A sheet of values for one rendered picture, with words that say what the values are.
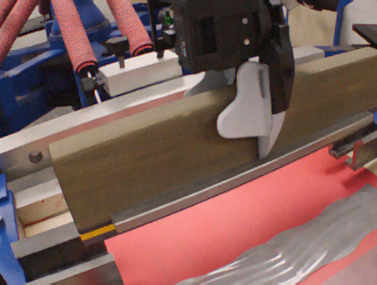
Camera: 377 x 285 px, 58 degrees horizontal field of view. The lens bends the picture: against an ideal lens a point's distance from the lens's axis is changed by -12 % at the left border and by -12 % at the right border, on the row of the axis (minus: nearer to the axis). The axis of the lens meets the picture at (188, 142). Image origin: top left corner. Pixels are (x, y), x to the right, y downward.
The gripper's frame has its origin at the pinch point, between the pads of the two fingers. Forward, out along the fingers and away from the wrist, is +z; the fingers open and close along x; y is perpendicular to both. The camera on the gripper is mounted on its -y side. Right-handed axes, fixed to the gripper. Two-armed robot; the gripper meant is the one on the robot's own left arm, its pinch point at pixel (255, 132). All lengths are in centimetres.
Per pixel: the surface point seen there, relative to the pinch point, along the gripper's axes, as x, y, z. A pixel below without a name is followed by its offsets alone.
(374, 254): 11.0, -9.0, 13.6
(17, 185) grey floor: -190, 48, 109
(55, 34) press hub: -83, 8, 3
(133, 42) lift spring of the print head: -47.9, -4.7, 2.3
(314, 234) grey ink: 4.3, -5.4, 13.2
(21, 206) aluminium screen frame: -17.2, 24.2, 10.2
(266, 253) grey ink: 3.1, 0.7, 13.3
